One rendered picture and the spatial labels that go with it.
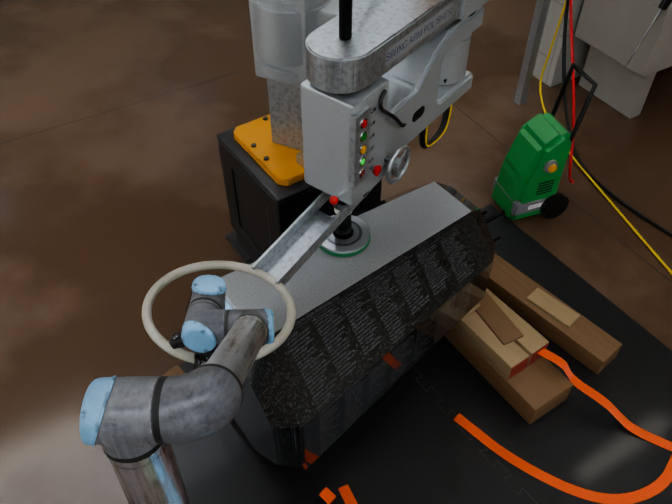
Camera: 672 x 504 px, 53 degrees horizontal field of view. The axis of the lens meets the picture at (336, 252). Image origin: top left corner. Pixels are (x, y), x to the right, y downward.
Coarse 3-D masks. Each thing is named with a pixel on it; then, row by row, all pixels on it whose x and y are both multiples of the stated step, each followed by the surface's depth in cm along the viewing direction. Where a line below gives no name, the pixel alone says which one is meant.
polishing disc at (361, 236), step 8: (352, 216) 271; (352, 224) 268; (360, 224) 268; (360, 232) 265; (368, 232) 265; (328, 240) 262; (336, 240) 262; (344, 240) 262; (352, 240) 262; (360, 240) 262; (368, 240) 263; (328, 248) 259; (336, 248) 259; (344, 248) 259; (352, 248) 259; (360, 248) 260
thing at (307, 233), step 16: (368, 192) 250; (352, 208) 248; (304, 224) 246; (320, 224) 246; (336, 224) 243; (288, 240) 242; (304, 240) 242; (320, 240) 238; (272, 256) 238; (288, 256) 238; (304, 256) 234; (272, 272) 235; (288, 272) 230
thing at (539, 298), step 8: (528, 296) 337; (536, 296) 337; (544, 296) 337; (536, 304) 334; (544, 304) 334; (552, 304) 334; (560, 304) 334; (552, 312) 330; (560, 312) 330; (568, 312) 330; (560, 320) 327; (568, 320) 327
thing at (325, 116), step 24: (312, 96) 214; (336, 96) 209; (360, 96) 209; (312, 120) 221; (336, 120) 213; (384, 120) 226; (312, 144) 228; (336, 144) 220; (384, 144) 234; (312, 168) 236; (336, 168) 228; (336, 192) 236; (360, 192) 236
